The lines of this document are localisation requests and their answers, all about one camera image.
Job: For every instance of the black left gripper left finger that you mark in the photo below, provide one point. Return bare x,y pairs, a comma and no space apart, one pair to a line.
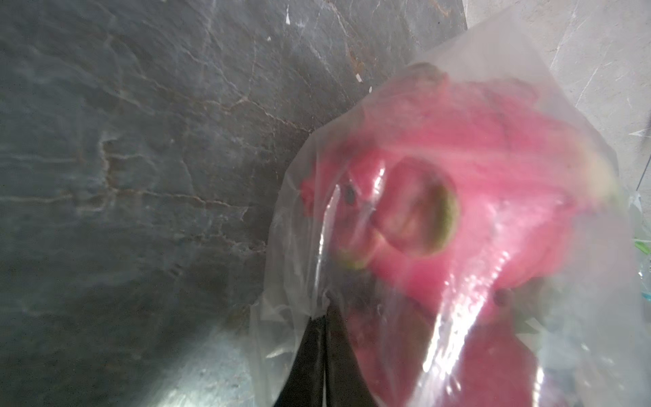
305,384

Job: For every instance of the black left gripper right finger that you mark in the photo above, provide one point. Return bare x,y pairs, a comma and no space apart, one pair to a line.
345,385

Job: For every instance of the zip-top bag with blue seal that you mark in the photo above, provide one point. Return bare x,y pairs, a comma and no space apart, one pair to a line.
584,324

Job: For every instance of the pink dragon fruit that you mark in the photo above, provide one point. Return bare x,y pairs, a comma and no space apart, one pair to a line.
456,194

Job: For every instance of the far zip-top bag with dragon fruit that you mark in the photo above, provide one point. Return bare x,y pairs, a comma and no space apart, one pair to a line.
641,242

